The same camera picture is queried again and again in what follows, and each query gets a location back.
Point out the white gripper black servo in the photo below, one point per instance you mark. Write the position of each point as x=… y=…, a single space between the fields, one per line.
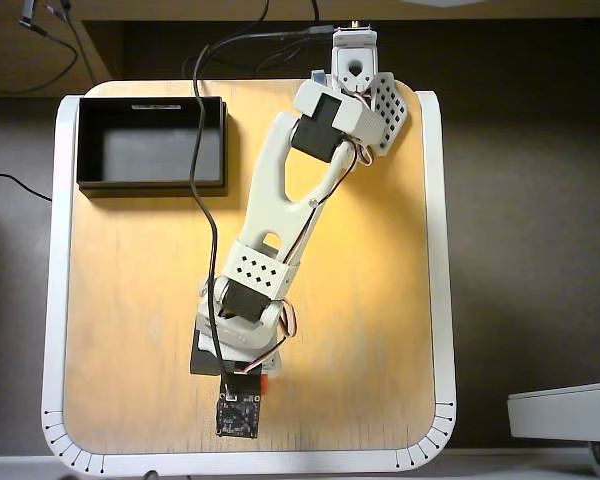
x=203 y=361

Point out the red lego block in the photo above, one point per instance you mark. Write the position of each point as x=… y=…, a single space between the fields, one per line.
x=265 y=385

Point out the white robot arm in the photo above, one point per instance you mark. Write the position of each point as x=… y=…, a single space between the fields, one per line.
x=270 y=175

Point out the black rectangular bin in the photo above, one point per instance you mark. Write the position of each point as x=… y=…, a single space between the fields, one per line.
x=130 y=155

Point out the white table rim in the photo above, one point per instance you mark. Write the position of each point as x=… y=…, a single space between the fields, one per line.
x=250 y=462

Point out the small brown round object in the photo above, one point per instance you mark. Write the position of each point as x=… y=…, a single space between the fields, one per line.
x=152 y=475

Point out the white label strip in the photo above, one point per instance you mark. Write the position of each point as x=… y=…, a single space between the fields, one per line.
x=155 y=106

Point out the white flat device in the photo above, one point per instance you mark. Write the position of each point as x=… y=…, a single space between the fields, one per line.
x=565 y=415

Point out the wooden desk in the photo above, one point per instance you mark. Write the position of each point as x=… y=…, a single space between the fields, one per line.
x=0 y=55

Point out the black wrist camera circuit board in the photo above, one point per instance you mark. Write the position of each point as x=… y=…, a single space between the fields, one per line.
x=237 y=417

